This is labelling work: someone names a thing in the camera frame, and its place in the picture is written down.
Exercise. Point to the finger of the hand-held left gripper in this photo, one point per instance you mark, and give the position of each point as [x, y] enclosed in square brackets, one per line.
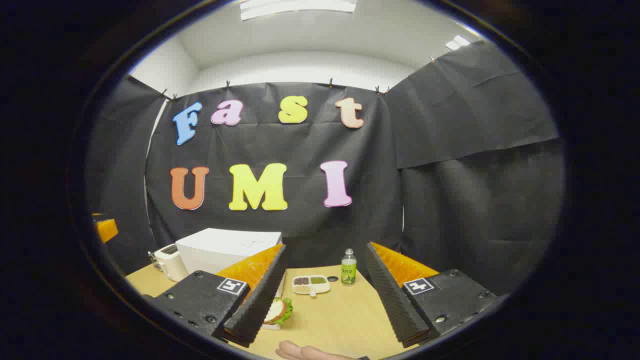
[107, 230]

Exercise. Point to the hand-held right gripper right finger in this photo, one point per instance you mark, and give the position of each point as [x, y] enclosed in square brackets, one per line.
[390, 295]

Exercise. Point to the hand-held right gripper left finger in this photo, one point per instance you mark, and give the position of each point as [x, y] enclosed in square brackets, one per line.
[260, 300]

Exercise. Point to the sandwich with lettuce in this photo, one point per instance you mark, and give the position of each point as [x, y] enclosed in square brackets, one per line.
[277, 311]

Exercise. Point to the white microwave oven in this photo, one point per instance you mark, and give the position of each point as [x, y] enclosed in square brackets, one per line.
[225, 247]

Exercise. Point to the white rectangular tray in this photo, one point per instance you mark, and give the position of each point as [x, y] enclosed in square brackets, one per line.
[271, 327]

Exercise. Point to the green drink bottle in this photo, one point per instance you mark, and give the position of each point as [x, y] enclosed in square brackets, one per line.
[348, 270]

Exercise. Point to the white divided grain dish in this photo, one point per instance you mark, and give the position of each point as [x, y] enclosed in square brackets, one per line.
[311, 285]

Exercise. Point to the small white toaster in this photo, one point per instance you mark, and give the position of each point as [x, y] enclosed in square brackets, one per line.
[170, 261]

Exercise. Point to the small ceiling light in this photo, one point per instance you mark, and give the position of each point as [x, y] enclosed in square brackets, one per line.
[457, 42]

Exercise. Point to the long ceiling light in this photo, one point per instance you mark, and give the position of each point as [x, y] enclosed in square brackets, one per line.
[297, 7]

